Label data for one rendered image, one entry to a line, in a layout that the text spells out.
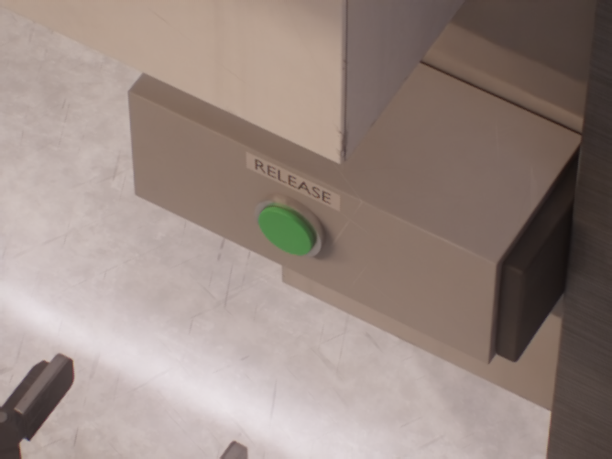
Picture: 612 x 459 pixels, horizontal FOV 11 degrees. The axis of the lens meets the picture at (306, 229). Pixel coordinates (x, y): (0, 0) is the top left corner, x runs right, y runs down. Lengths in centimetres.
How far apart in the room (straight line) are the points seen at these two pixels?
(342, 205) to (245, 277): 143
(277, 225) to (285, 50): 26
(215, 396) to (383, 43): 157
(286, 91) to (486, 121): 24
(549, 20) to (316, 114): 20
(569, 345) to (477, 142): 12
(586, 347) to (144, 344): 135
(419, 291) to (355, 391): 134
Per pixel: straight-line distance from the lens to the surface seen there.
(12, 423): 144
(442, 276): 148
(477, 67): 150
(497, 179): 148
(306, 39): 125
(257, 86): 129
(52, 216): 295
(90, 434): 281
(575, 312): 153
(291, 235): 150
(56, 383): 145
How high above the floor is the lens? 235
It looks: 53 degrees down
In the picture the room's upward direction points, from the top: straight up
